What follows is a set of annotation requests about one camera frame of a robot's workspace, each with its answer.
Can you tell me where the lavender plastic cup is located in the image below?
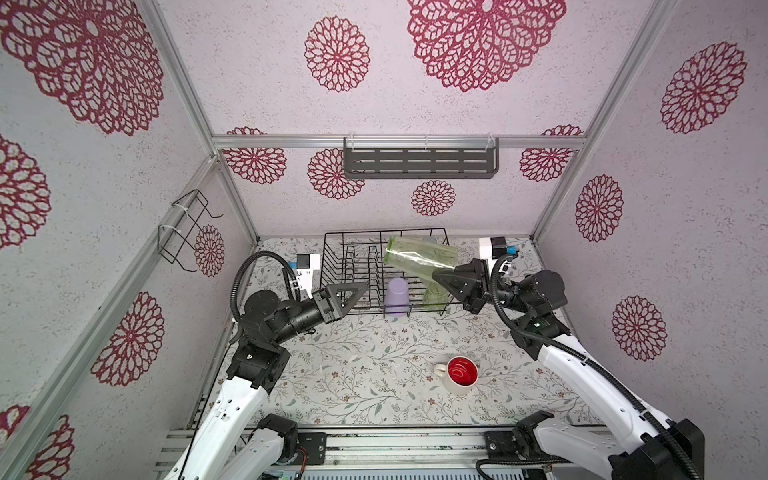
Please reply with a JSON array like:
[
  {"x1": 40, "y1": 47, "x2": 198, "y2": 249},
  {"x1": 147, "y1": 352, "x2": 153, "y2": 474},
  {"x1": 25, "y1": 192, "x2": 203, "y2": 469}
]
[{"x1": 384, "y1": 277, "x2": 410, "y2": 317}]

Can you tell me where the red and cream mug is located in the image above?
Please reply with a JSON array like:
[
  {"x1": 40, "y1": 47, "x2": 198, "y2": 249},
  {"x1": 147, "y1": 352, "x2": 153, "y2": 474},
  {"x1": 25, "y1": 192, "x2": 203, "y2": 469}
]
[{"x1": 433, "y1": 356, "x2": 479, "y2": 396}]

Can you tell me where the tall green glass tumbler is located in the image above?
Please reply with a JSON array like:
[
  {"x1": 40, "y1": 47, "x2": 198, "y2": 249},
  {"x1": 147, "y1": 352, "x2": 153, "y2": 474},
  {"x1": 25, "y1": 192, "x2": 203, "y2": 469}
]
[{"x1": 384, "y1": 236, "x2": 460, "y2": 283}]

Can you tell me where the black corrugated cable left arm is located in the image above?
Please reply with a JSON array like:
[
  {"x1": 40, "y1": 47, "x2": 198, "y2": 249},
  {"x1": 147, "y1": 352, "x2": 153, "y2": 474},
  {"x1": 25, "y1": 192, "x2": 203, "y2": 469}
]
[{"x1": 229, "y1": 250, "x2": 301, "y2": 325}]

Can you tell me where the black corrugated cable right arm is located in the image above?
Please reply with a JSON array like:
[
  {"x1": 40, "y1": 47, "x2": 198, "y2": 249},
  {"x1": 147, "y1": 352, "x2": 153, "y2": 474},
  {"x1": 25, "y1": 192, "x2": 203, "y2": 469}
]
[{"x1": 488, "y1": 254, "x2": 703, "y2": 480}]

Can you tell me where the black wire dish rack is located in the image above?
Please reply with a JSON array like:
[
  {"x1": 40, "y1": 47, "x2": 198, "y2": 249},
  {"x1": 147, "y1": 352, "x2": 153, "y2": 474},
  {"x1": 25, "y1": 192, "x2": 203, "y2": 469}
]
[{"x1": 320, "y1": 228, "x2": 456, "y2": 316}]

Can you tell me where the grey wall shelf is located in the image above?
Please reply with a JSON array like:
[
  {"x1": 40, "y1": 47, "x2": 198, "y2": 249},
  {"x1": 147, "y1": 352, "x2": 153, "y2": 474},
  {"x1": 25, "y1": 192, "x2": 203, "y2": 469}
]
[{"x1": 342, "y1": 138, "x2": 499, "y2": 180}]

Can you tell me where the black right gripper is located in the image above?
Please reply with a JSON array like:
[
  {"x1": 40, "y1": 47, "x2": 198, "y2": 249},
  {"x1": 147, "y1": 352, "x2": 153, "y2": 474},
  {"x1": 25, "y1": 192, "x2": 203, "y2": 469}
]
[{"x1": 436, "y1": 265, "x2": 531, "y2": 322}]

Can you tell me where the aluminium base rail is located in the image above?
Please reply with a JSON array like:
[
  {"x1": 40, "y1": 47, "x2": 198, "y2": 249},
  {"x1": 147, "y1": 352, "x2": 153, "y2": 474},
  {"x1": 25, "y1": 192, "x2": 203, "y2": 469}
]
[{"x1": 152, "y1": 424, "x2": 661, "y2": 480}]

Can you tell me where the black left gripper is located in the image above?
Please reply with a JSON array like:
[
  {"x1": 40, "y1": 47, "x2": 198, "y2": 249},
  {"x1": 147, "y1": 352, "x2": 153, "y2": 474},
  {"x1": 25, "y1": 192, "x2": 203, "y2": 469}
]
[{"x1": 273, "y1": 282, "x2": 366, "y2": 347}]

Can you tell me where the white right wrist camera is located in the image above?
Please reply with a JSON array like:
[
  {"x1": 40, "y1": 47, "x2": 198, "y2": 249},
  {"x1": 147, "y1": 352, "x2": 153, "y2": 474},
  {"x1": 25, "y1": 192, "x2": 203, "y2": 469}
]
[{"x1": 478, "y1": 237, "x2": 518, "y2": 273}]

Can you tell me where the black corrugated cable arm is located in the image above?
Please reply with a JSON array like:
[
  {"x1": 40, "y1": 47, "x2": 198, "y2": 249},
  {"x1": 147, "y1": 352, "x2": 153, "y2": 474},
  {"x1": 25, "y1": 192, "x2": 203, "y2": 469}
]
[
  {"x1": 488, "y1": 254, "x2": 703, "y2": 480},
  {"x1": 229, "y1": 250, "x2": 301, "y2": 325}
]

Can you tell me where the black wire wall hanger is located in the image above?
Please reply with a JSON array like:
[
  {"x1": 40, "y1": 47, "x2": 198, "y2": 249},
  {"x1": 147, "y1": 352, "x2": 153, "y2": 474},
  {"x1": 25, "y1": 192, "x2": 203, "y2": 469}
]
[{"x1": 156, "y1": 189, "x2": 225, "y2": 277}]

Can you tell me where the short green glass cup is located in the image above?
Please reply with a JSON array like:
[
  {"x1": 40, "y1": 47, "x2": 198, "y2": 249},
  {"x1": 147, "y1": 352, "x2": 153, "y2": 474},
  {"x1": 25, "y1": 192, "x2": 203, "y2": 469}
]
[{"x1": 421, "y1": 282, "x2": 452, "y2": 312}]

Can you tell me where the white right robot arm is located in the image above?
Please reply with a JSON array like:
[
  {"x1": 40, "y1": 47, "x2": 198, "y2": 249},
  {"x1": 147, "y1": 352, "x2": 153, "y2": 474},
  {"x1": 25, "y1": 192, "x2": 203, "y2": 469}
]
[{"x1": 432, "y1": 254, "x2": 705, "y2": 479}]

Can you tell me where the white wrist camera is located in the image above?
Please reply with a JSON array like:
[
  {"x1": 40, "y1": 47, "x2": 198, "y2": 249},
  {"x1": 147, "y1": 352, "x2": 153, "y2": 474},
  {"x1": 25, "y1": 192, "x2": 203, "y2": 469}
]
[
  {"x1": 478, "y1": 237, "x2": 518, "y2": 273},
  {"x1": 289, "y1": 253, "x2": 321, "y2": 297}
]

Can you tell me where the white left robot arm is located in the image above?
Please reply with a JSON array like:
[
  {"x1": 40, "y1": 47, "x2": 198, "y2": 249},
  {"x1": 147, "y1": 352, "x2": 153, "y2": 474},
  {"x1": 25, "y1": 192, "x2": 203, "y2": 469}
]
[{"x1": 166, "y1": 282, "x2": 369, "y2": 479}]

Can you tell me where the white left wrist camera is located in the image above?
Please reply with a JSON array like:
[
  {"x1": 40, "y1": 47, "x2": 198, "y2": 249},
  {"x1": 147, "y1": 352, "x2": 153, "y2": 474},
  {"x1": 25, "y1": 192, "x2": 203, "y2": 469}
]
[{"x1": 289, "y1": 253, "x2": 321, "y2": 297}]

